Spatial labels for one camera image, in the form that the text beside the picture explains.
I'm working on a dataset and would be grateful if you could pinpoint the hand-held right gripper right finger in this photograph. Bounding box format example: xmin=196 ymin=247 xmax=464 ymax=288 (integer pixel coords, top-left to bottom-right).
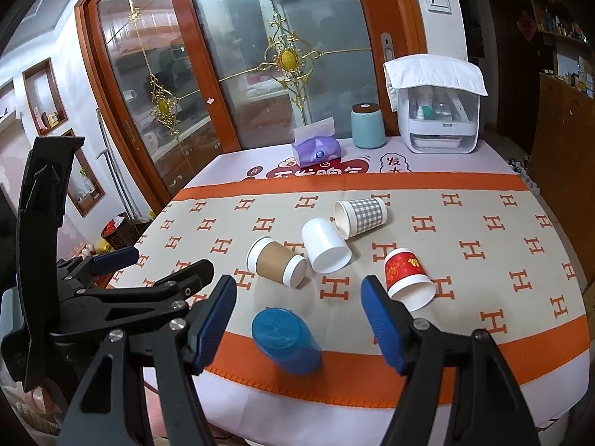
xmin=360 ymin=275 xmax=542 ymax=446

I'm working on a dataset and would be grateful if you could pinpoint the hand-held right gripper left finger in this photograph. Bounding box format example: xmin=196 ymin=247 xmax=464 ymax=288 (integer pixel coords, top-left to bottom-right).
xmin=58 ymin=275 xmax=238 ymax=446

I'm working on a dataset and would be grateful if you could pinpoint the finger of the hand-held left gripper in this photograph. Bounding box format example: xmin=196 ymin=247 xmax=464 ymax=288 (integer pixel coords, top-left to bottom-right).
xmin=58 ymin=246 xmax=140 ymax=290
xmin=74 ymin=259 xmax=215 ymax=332

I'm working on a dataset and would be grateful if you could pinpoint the blue plastic cup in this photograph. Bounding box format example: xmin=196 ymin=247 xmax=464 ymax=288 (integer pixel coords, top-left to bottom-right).
xmin=251 ymin=307 xmax=323 ymax=375

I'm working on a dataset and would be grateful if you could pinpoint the red patterned paper cup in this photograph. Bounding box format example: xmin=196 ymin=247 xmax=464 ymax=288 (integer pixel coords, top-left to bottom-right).
xmin=383 ymin=248 xmax=437 ymax=312

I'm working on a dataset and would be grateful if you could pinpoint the brown paper cup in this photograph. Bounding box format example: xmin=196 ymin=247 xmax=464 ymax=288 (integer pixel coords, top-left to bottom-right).
xmin=246 ymin=236 xmax=308 ymax=287

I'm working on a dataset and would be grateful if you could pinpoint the plain white paper cup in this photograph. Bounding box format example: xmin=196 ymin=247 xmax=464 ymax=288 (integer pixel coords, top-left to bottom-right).
xmin=301 ymin=217 xmax=353 ymax=275

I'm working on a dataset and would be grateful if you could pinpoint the grey checkered paper cup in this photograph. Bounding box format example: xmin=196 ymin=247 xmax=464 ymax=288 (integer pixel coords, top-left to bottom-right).
xmin=334 ymin=197 xmax=388 ymax=241

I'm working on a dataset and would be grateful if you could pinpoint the dark woven waste basket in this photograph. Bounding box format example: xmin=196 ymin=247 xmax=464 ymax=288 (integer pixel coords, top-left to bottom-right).
xmin=100 ymin=212 xmax=149 ymax=252

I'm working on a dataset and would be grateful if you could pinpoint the metal pole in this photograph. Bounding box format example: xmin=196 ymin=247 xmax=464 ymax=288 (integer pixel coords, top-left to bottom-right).
xmin=95 ymin=109 xmax=136 ymax=220

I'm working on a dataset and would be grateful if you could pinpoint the orange patterned blanket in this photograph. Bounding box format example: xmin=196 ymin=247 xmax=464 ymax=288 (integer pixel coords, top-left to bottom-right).
xmin=104 ymin=172 xmax=591 ymax=410

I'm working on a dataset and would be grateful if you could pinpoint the glass door with gold ornament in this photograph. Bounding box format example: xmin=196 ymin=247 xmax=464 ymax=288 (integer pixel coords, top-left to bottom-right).
xmin=77 ymin=0 xmax=242 ymax=210
xmin=181 ymin=0 xmax=428 ymax=154

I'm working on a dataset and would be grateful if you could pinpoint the purple tissue pack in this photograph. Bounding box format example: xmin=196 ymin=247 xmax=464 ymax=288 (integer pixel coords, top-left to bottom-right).
xmin=292 ymin=116 xmax=341 ymax=169

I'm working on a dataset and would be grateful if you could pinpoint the teal canister with brown lid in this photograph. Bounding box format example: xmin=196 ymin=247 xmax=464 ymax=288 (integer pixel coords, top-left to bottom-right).
xmin=351 ymin=103 xmax=386 ymax=149

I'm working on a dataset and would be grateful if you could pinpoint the white storage box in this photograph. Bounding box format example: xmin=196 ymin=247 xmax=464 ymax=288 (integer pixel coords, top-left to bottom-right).
xmin=395 ymin=84 xmax=480 ymax=154

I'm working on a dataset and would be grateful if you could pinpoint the wooden cabinet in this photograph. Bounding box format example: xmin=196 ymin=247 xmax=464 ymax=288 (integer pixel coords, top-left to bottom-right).
xmin=530 ymin=72 xmax=595 ymax=284

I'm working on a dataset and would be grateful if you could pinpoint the white folded cloth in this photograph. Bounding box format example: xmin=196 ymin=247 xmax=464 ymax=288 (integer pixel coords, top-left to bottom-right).
xmin=383 ymin=55 xmax=488 ymax=103

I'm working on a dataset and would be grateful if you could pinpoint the wooden wall niche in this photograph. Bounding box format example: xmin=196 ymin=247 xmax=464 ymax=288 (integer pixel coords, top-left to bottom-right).
xmin=60 ymin=129 xmax=107 ymax=217
xmin=22 ymin=58 xmax=70 ymax=138

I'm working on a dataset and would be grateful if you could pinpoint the red wall decoration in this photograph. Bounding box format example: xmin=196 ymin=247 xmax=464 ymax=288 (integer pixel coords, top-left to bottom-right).
xmin=517 ymin=8 xmax=540 ymax=42

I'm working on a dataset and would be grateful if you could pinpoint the wall shelf with bottles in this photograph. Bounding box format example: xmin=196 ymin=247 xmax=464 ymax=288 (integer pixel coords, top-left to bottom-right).
xmin=530 ymin=0 xmax=595 ymax=49

